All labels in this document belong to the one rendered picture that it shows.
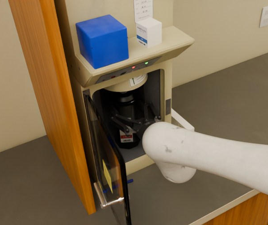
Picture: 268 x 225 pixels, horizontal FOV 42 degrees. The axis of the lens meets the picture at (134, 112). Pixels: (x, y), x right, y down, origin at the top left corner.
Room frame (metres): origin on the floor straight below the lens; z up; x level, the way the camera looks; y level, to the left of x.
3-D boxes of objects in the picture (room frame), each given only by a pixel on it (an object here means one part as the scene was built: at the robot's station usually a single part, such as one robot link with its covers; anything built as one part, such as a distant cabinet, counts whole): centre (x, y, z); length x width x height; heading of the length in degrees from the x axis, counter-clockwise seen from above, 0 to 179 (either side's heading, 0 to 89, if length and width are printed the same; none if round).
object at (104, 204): (0.61, 0.09, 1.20); 0.10 x 0.05 x 0.03; 19
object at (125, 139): (1.01, 0.03, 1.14); 0.11 x 0.11 x 0.21
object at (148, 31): (0.88, -0.06, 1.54); 0.05 x 0.05 x 0.06; 33
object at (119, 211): (0.69, 0.09, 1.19); 0.30 x 0.01 x 0.40; 19
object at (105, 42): (0.82, 0.07, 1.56); 0.10 x 0.10 x 0.09; 26
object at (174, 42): (0.87, -0.02, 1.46); 0.32 x 0.12 x 0.10; 116
